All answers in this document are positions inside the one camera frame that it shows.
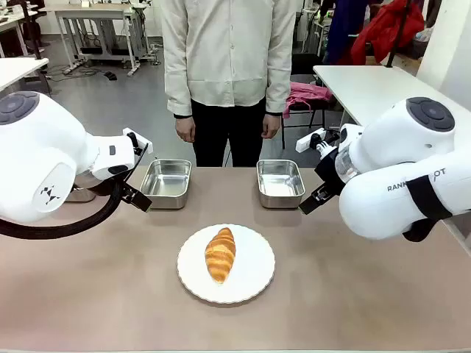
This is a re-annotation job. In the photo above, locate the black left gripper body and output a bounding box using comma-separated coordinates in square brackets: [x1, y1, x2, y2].
[118, 176, 136, 196]

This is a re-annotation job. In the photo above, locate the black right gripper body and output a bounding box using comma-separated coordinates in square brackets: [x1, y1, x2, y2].
[314, 146, 347, 197]

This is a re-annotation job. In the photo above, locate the rectangular steel container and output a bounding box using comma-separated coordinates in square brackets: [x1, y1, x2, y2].
[139, 158, 194, 211]
[255, 158, 307, 210]

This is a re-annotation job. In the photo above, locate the golden croissant bread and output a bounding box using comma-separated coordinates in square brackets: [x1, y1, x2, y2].
[204, 227, 237, 285]

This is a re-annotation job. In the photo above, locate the person's left hand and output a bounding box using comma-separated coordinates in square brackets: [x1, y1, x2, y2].
[261, 113, 283, 140]

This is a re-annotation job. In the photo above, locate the person's right hand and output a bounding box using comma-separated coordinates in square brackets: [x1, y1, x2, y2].
[175, 115, 196, 144]

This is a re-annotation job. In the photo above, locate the pink cloth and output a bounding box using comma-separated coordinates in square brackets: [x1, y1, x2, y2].
[282, 81, 333, 119]

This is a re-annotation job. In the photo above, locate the white side table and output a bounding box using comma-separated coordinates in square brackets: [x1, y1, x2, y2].
[312, 65, 445, 128]

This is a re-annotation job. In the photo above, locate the white scalloped plate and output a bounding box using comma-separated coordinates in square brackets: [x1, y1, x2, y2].
[176, 223, 277, 305]

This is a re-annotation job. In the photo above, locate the black chair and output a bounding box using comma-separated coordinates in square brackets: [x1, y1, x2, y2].
[280, 53, 332, 150]

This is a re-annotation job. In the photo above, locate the dark blue garment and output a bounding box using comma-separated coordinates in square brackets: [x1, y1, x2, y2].
[323, 0, 371, 66]

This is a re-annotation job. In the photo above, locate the red jacket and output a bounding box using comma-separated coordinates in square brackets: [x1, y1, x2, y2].
[350, 0, 426, 66]

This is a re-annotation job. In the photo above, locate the person in cream shirt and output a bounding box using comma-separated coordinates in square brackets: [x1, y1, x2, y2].
[160, 0, 297, 168]

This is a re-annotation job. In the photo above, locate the black stand pole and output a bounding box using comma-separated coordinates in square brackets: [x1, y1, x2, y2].
[385, 0, 412, 69]

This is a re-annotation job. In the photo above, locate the white table with clamp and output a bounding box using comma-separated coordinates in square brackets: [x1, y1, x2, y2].
[0, 57, 50, 93]

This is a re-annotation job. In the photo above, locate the white-grey background desk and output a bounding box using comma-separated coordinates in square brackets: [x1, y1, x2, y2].
[54, 2, 152, 77]

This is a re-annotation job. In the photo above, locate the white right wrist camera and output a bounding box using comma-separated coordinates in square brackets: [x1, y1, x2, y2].
[295, 128, 341, 154]

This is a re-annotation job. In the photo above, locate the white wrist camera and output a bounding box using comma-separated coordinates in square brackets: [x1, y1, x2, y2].
[295, 128, 341, 154]
[122, 127, 154, 156]

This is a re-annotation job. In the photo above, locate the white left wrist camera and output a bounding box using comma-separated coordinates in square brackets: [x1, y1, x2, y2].
[122, 127, 154, 156]

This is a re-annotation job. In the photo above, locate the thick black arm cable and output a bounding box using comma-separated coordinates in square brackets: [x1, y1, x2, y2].
[0, 142, 149, 240]

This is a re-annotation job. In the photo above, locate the black strap on arm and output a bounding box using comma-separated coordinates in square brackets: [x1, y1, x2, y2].
[406, 174, 453, 221]

